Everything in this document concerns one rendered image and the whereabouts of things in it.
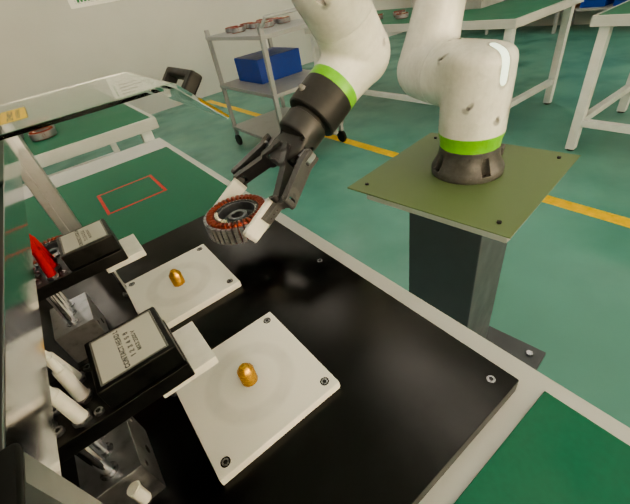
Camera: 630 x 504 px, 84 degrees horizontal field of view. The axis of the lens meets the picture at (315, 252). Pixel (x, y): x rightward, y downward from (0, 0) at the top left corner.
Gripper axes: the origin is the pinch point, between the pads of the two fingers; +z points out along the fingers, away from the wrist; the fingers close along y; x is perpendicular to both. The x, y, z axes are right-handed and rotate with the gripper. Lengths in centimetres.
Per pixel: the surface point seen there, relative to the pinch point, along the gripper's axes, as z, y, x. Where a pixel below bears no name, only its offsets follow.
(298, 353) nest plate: 9.2, -25.4, -1.7
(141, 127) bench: -6, 133, -17
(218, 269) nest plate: 9.2, -2.1, -1.5
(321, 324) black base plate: 5.2, -22.9, -5.5
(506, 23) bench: -192, 85, -129
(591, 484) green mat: 1, -53, -11
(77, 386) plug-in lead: 18.0, -25.0, 19.2
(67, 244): 15.6, -0.6, 18.6
